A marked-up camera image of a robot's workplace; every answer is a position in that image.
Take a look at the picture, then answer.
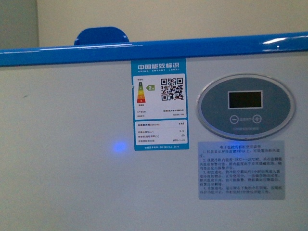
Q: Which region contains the blue energy label sticker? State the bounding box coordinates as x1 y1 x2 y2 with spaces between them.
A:
131 58 189 151

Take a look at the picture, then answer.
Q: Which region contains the white blue chest freezer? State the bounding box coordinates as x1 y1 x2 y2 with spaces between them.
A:
0 32 308 231

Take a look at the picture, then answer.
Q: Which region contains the oval grey control panel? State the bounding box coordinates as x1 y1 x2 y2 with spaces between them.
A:
196 74 295 141

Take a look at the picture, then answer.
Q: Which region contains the grey instruction sticker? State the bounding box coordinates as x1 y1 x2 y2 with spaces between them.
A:
198 141 285 200

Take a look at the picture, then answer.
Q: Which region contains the grey panel beside freezer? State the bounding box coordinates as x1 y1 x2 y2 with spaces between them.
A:
0 0 39 49

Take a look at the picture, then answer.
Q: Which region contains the blue lid handle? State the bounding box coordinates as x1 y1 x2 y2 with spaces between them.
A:
74 26 129 45

